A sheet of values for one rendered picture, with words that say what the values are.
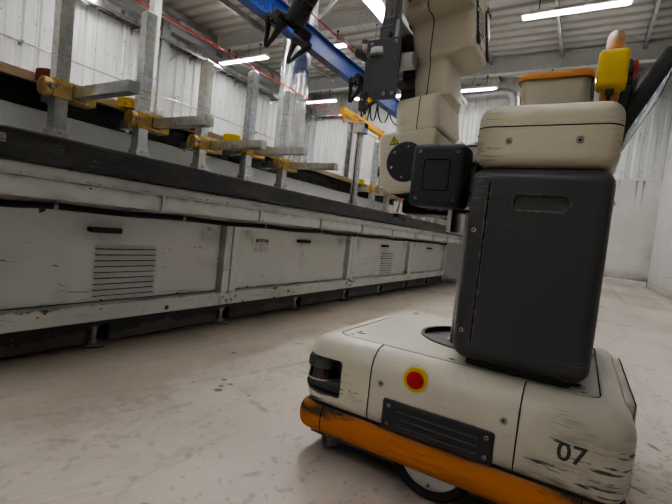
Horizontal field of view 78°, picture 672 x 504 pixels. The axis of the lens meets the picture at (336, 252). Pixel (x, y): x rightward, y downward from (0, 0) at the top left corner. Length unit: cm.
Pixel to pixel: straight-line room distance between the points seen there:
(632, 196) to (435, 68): 1076
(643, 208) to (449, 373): 1104
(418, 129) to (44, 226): 123
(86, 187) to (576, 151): 129
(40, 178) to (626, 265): 1135
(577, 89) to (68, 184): 134
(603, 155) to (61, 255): 158
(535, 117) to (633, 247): 1090
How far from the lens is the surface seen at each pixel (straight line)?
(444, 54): 122
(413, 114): 115
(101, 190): 149
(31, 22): 955
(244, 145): 159
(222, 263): 211
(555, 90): 109
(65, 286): 173
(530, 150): 89
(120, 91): 125
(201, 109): 172
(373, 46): 125
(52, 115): 142
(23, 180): 140
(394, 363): 93
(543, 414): 87
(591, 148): 88
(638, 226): 1178
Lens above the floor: 53
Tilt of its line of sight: 3 degrees down
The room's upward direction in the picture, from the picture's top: 6 degrees clockwise
